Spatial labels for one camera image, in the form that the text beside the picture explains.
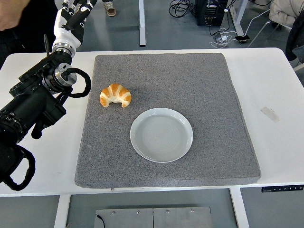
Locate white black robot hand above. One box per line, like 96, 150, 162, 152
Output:
52, 0, 98, 52

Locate golden croissant bread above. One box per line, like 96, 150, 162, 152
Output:
99, 83, 133, 108

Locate grey round plate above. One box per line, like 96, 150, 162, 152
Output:
130, 107, 194, 163

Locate grey metal plate with screws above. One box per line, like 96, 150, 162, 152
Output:
95, 206, 212, 228

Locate person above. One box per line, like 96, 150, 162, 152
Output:
0, 0, 59, 65

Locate person's beige shoe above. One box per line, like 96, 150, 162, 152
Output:
104, 1, 117, 17

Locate white background table leg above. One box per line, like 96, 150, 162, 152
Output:
138, 0, 146, 47
229, 0, 249, 36

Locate grey speckled mat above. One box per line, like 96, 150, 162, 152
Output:
74, 52, 262, 190

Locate black computer tower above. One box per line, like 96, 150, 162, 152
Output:
194, 0, 230, 27

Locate clear tape strip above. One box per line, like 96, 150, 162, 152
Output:
260, 106, 280, 123

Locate beige padded jacket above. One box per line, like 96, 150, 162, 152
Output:
268, 0, 304, 27

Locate black jacket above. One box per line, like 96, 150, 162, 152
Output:
285, 16, 304, 62

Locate black table control panel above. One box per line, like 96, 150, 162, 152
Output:
261, 184, 304, 193

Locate tangled black floor cables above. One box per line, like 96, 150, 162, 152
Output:
169, 0, 198, 19

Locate white charger with cable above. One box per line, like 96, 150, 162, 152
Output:
210, 27, 238, 48

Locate grey metal chair frame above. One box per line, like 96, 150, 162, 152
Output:
247, 20, 293, 48

